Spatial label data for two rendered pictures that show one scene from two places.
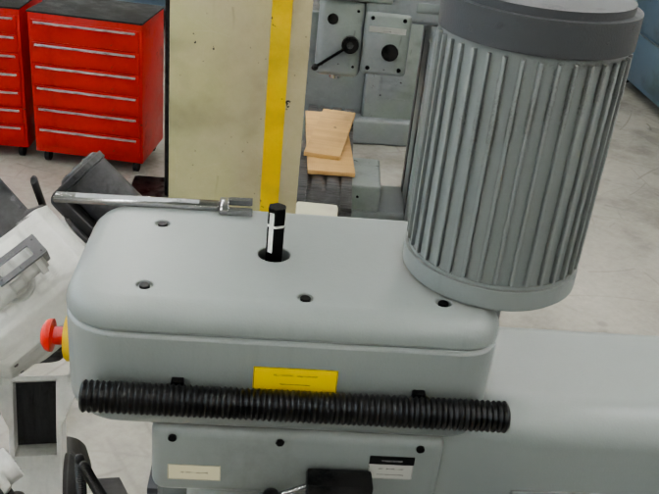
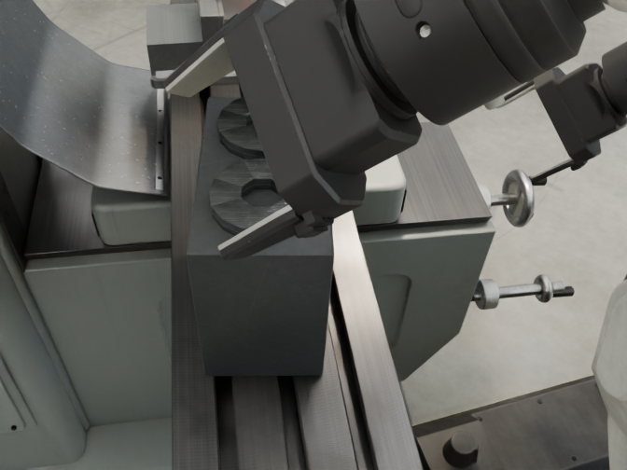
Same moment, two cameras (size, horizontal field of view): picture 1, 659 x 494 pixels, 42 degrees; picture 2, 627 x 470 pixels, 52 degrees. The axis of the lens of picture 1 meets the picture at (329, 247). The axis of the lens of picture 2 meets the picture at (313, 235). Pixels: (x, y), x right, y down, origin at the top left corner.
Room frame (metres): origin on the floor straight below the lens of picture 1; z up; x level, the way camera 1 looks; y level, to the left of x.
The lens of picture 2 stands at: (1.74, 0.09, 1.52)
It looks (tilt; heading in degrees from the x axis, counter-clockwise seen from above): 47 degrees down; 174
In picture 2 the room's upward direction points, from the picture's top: 3 degrees clockwise
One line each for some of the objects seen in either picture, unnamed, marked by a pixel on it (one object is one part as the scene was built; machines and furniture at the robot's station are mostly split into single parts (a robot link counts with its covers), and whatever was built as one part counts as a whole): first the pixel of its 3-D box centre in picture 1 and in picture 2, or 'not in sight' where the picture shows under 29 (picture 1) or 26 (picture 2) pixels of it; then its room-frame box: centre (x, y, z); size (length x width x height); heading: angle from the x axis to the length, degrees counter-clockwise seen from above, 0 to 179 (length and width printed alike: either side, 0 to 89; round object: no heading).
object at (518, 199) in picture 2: not in sight; (500, 200); (0.83, 0.56, 0.65); 0.16 x 0.12 x 0.12; 95
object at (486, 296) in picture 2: not in sight; (523, 290); (0.97, 0.60, 0.53); 0.22 x 0.06 x 0.06; 95
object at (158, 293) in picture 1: (281, 313); not in sight; (0.88, 0.05, 1.81); 0.47 x 0.26 x 0.16; 95
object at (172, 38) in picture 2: not in sight; (258, 25); (0.80, 0.09, 1.00); 0.35 x 0.15 x 0.11; 97
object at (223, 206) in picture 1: (154, 201); not in sight; (0.97, 0.22, 1.89); 0.24 x 0.04 x 0.01; 97
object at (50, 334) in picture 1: (55, 335); not in sight; (0.85, 0.32, 1.76); 0.04 x 0.03 x 0.04; 5
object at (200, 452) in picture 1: (296, 401); not in sight; (0.88, 0.02, 1.68); 0.34 x 0.24 x 0.10; 95
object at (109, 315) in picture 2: not in sight; (265, 283); (0.87, 0.09, 0.45); 0.80 x 0.30 x 0.60; 95
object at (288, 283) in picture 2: not in sight; (265, 230); (1.29, 0.09, 1.05); 0.22 x 0.12 x 0.20; 178
